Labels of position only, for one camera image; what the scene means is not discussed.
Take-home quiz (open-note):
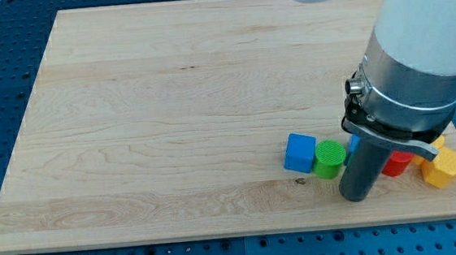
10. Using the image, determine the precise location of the green cylinder block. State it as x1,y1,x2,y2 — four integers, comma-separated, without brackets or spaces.
313,140,347,179

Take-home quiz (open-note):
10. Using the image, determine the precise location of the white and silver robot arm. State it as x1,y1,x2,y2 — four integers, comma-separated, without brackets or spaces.
294,0,456,165

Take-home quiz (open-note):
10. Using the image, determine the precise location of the blue triangle block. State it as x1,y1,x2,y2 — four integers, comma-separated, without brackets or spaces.
344,134,360,166

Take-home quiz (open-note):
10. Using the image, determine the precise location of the light wooden board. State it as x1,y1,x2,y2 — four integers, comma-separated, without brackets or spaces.
0,0,456,255

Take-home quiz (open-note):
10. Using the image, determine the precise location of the blue cube block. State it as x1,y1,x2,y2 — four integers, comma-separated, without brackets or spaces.
283,133,316,174

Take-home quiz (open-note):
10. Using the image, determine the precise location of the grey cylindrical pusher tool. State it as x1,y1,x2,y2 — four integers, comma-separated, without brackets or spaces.
339,139,392,202

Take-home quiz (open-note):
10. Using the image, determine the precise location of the red cylinder block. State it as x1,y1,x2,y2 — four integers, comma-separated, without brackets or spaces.
381,151,414,177

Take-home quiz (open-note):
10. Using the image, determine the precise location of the yellow block behind tool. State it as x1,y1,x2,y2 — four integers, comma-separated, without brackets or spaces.
410,134,448,166

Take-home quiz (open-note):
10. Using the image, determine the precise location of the yellow hexagon block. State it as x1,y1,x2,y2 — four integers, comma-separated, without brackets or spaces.
421,147,456,188

